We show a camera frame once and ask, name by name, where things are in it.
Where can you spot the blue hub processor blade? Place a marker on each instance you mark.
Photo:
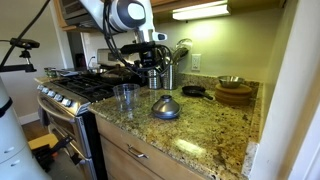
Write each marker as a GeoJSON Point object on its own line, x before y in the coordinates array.
{"type": "Point", "coordinates": [127, 98]}

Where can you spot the wooden cabinet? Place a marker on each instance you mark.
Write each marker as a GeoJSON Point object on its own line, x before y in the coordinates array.
{"type": "Point", "coordinates": [120, 150]}
{"type": "Point", "coordinates": [253, 3]}

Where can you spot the small glass jars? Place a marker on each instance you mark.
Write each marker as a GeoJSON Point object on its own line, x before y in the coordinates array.
{"type": "Point", "coordinates": [50, 72]}

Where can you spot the dark pan with lid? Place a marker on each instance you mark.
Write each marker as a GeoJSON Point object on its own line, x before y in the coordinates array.
{"type": "Point", "coordinates": [115, 75]}

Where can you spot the black clamp on floor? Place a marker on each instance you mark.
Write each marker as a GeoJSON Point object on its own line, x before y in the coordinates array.
{"type": "Point", "coordinates": [50, 151]}

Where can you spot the stainless steel gas stove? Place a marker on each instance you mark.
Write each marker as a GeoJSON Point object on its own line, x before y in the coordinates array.
{"type": "Point", "coordinates": [73, 96]}

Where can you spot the steel bowl on trivets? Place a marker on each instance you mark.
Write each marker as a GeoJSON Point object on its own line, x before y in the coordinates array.
{"type": "Point", "coordinates": [230, 81]}

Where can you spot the kitchen utensils bunch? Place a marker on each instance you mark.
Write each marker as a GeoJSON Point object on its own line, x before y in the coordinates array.
{"type": "Point", "coordinates": [181, 48]}

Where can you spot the steel range hood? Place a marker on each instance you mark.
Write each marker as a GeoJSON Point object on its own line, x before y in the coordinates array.
{"type": "Point", "coordinates": [73, 11]}

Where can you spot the shallow steel stove bowl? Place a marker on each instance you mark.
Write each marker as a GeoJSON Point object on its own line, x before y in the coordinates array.
{"type": "Point", "coordinates": [96, 71]}

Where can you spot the under cabinet light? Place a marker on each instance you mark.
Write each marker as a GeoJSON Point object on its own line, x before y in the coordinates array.
{"type": "Point", "coordinates": [200, 11]}

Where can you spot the wooden lower cabinet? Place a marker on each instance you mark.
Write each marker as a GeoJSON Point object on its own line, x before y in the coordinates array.
{"type": "Point", "coordinates": [120, 150]}

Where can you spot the yellow flat object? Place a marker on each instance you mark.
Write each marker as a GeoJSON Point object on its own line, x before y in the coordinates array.
{"type": "Point", "coordinates": [41, 141]}

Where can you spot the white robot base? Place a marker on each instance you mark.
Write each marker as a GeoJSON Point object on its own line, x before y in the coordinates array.
{"type": "Point", "coordinates": [13, 143]}

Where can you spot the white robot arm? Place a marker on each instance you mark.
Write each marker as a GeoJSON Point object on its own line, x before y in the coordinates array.
{"type": "Point", "coordinates": [130, 13]}

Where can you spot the tall steel utensil holder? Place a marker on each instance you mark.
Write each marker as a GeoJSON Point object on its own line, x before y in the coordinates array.
{"type": "Point", "coordinates": [170, 78]}

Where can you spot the small black skillet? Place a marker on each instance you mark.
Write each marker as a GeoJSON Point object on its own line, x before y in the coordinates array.
{"type": "Point", "coordinates": [193, 91]}

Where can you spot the white wall outlet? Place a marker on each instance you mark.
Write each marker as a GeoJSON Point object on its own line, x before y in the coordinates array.
{"type": "Point", "coordinates": [196, 62]}

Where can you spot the short steel utensil holder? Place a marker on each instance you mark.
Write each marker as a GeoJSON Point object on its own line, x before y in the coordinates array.
{"type": "Point", "coordinates": [154, 81]}

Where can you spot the clear plastic processor chamber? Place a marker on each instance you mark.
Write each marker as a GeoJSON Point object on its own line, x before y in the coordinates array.
{"type": "Point", "coordinates": [120, 98]}

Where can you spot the grey oven towel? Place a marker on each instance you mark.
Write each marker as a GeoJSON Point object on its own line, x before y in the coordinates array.
{"type": "Point", "coordinates": [43, 116]}

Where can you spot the grey metallic food processor lid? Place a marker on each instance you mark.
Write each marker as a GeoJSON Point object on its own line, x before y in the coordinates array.
{"type": "Point", "coordinates": [166, 108]}

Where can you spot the dark coffee maker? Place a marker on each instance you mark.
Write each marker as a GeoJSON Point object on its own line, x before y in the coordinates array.
{"type": "Point", "coordinates": [80, 61]}

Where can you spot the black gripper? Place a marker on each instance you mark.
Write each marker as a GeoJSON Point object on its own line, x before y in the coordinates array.
{"type": "Point", "coordinates": [148, 59]}

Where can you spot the black camera on mount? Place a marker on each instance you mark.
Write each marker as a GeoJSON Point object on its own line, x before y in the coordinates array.
{"type": "Point", "coordinates": [23, 43]}

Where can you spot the wooden upper cabinet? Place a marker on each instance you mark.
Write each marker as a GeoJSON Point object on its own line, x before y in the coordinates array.
{"type": "Point", "coordinates": [253, 3]}

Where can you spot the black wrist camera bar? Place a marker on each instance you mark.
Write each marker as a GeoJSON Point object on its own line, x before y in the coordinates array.
{"type": "Point", "coordinates": [133, 48]}

